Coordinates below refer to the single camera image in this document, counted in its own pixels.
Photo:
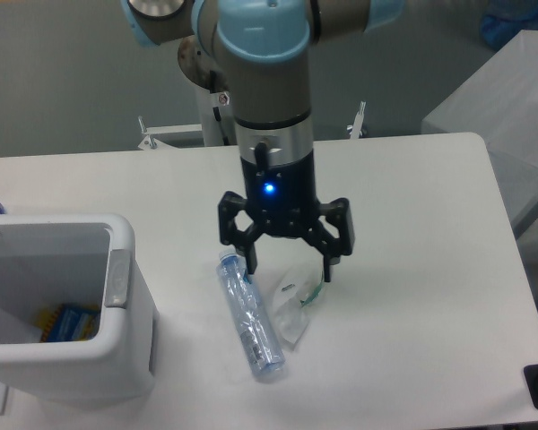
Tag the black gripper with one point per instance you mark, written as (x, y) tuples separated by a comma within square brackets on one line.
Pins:
[(282, 202)]

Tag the clear plastic wrapper with green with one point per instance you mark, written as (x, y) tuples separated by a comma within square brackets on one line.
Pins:
[(299, 289)]

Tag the clear crushed plastic bottle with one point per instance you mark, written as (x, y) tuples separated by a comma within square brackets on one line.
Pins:
[(252, 323)]

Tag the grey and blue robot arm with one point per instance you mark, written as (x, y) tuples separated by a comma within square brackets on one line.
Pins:
[(261, 47)]

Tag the white trash can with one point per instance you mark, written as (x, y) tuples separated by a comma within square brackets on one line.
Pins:
[(49, 260)]

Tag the blue and yellow snack package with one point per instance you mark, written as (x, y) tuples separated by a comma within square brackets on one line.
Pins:
[(68, 323)]

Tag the grey covered cabinet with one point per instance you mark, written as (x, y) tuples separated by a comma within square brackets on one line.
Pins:
[(499, 102)]

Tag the blue plastic bag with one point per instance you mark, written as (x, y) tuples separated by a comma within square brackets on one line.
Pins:
[(503, 20)]

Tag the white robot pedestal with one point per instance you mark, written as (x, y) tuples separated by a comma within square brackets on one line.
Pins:
[(211, 93)]

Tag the white metal base frame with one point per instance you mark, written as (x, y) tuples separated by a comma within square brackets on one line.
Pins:
[(292, 134)]

